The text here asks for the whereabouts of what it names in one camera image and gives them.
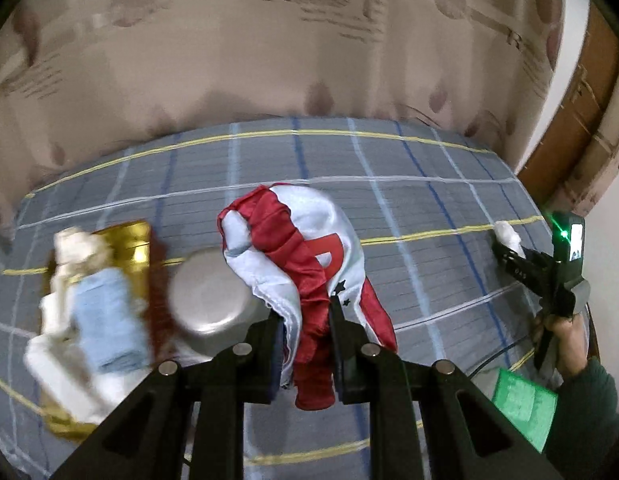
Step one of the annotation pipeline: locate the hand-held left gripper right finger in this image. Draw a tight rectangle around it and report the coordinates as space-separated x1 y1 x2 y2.
328 292 565 480

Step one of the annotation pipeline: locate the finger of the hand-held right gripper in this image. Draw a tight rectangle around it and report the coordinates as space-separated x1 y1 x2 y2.
517 244 555 281
492 241 547 306

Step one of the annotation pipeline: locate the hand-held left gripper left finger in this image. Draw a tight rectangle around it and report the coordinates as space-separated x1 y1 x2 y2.
50 310 285 480

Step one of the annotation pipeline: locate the white balled cloth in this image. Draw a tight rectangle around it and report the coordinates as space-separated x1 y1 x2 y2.
493 220 523 257

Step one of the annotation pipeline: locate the red and white satin cloth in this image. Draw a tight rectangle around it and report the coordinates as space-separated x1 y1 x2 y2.
217 183 397 409

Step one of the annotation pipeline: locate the blue towel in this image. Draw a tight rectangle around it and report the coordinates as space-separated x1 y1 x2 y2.
72 267 150 376

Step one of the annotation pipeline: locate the red and gold tin box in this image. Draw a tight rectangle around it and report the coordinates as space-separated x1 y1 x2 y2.
40 220 165 443

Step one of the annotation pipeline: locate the white fluffy towel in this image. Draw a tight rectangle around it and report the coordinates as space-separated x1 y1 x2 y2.
24 332 118 423

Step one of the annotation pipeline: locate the cream silk cloth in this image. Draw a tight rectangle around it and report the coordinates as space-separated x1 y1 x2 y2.
52 227 113 281

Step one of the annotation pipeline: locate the white sock with olive print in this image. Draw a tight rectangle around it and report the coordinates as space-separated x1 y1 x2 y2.
40 270 80 341

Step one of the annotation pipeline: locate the person's right forearm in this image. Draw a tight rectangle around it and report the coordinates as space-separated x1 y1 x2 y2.
542 357 619 461

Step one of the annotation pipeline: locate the person's right hand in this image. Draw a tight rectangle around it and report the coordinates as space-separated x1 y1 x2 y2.
532 305 590 381

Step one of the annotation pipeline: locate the metal bowl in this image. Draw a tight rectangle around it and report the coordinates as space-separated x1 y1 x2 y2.
167 246 270 361

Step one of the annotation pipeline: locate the grey plaid bedsheet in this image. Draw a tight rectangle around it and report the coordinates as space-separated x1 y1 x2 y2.
0 117 595 480

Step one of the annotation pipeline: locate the green printed packet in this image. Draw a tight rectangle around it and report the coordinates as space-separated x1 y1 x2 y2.
491 367 560 453

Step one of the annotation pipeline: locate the brown wooden door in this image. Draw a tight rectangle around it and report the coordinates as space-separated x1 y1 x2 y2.
517 5 619 201

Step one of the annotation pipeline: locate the beige leaf printed curtain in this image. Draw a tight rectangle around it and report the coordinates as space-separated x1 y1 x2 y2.
0 0 565 241

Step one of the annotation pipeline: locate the black cable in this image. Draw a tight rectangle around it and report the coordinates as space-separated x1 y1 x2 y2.
459 337 540 378

